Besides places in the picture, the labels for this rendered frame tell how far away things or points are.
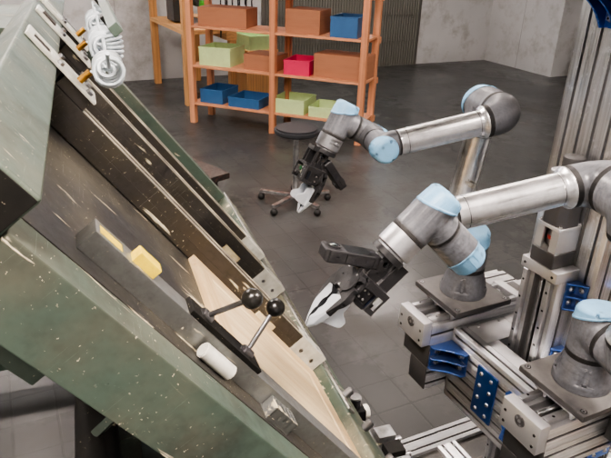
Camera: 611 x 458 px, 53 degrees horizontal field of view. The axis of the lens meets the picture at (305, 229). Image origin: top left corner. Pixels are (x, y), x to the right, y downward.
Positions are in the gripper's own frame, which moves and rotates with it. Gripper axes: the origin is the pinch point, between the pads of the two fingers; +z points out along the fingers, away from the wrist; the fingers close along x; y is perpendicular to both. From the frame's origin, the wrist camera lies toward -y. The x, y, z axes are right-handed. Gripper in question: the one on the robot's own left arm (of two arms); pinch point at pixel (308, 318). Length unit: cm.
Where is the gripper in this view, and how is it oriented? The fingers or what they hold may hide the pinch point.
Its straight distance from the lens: 117.3
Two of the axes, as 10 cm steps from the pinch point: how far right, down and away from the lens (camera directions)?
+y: 6.5, 5.9, 4.7
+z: -7.0, 7.1, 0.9
